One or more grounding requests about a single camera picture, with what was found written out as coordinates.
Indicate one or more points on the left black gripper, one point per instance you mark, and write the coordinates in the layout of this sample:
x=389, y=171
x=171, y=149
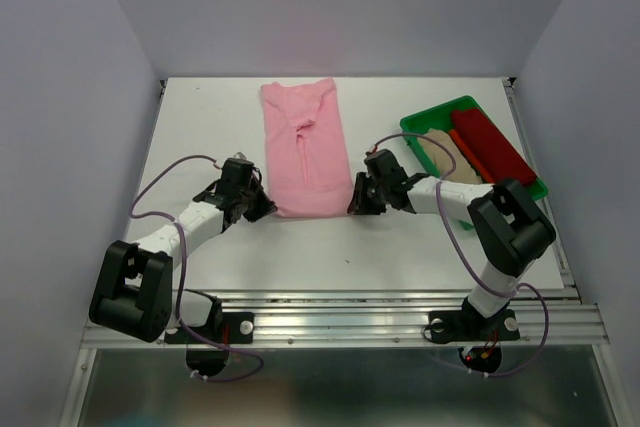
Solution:
x=265, y=206

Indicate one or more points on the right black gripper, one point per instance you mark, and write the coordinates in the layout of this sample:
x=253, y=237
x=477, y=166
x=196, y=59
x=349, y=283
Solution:
x=358, y=203

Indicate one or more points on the pink t-shirt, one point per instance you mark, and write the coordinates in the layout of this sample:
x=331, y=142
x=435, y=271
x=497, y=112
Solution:
x=307, y=165

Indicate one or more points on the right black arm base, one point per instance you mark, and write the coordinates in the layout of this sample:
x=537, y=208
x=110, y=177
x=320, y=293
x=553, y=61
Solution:
x=478, y=337

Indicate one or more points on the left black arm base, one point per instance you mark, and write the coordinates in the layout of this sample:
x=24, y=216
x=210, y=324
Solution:
x=218, y=353

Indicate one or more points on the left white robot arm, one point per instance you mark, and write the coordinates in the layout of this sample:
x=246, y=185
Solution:
x=141, y=284

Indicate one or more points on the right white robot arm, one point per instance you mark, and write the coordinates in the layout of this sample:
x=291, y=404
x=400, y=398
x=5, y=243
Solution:
x=512, y=230

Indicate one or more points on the rolled beige t-shirt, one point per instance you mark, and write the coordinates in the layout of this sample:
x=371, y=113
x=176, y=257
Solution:
x=447, y=158

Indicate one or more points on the green plastic tray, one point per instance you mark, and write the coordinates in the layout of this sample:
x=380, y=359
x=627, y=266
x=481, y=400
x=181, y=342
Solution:
x=438, y=117

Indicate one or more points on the rolled red t-shirt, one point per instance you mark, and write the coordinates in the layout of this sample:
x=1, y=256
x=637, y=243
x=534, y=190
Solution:
x=491, y=147

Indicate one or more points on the aluminium rail frame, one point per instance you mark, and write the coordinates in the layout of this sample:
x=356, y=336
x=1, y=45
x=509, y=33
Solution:
x=339, y=303

